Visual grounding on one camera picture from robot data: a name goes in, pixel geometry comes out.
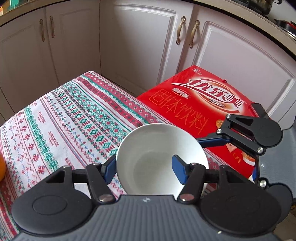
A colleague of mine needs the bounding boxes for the white kitchen cabinets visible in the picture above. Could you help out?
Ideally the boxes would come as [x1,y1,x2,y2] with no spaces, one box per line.
[1,1,295,128]

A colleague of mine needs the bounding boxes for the patterned red green tablecloth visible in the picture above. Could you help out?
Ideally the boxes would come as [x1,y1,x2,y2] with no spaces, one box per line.
[0,70,223,239]

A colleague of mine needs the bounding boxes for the orange without leaf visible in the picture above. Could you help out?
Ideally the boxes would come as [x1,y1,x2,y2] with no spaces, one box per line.
[0,153,6,181]

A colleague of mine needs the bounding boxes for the red drink carton box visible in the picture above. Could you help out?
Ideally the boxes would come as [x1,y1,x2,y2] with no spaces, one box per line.
[136,65,271,179]

